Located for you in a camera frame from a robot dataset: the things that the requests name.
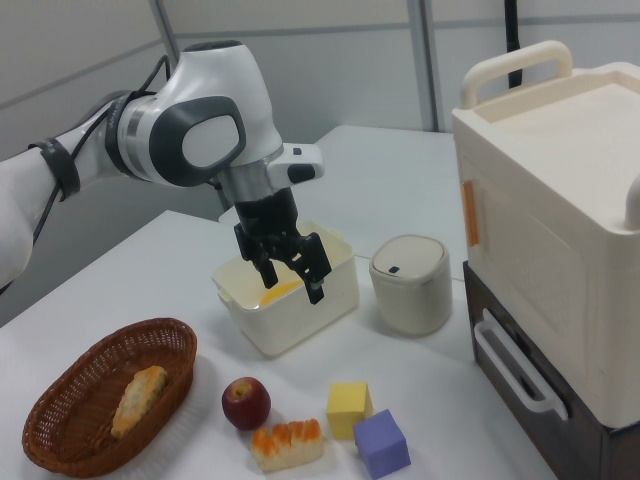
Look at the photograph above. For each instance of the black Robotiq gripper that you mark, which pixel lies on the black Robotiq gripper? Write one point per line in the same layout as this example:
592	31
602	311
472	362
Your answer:
265	215

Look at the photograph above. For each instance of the purple foam cube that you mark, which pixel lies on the purple foam cube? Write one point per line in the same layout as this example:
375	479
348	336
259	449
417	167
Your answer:
382	445

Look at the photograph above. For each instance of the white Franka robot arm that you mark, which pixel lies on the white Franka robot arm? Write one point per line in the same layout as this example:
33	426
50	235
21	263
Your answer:
220	85

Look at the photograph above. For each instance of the yellow foam cube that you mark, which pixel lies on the yellow foam cube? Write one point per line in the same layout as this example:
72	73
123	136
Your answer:
345	407

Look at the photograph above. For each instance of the orange item in bin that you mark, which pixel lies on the orange item in bin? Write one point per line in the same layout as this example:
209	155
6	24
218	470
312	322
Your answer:
280	295

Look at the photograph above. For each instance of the white square plastic container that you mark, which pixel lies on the white square plastic container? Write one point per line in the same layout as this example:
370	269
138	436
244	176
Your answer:
300	325

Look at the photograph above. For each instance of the small cream lidded bin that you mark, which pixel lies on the small cream lidded bin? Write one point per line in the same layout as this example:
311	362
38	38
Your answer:
410	295

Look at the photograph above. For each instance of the red toy apple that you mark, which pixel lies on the red toy apple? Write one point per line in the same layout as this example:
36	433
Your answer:
246	405

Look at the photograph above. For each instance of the toy bread with orange topping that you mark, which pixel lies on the toy bread with orange topping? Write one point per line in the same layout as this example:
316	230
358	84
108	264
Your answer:
287	447

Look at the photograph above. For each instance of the yellow toy bread slice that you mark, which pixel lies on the yellow toy bread slice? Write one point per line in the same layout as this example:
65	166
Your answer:
137	400

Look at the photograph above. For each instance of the brown wicker basket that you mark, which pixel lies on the brown wicker basket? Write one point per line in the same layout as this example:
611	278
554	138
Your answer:
75	400

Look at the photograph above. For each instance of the black background pole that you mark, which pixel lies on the black background pole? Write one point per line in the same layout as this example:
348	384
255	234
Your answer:
512	45

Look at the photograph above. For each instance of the dark brown drawer unit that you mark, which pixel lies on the dark brown drawer unit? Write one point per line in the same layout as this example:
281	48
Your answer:
590	450

